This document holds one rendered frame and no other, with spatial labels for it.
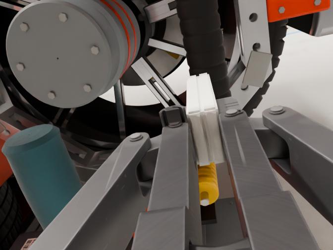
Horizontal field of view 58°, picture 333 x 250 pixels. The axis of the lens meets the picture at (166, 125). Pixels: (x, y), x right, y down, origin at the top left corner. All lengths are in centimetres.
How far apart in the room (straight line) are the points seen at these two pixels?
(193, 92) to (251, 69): 34
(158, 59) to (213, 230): 53
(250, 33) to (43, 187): 40
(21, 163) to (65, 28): 22
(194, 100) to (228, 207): 89
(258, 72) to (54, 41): 31
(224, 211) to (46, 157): 67
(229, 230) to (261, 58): 59
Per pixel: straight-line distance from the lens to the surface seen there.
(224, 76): 28
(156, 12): 60
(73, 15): 37
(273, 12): 50
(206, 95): 16
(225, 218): 99
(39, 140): 48
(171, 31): 75
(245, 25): 50
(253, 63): 51
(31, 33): 39
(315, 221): 131
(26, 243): 84
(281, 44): 60
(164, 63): 77
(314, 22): 70
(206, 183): 61
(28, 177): 50
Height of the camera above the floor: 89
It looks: 23 degrees down
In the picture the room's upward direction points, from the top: 14 degrees counter-clockwise
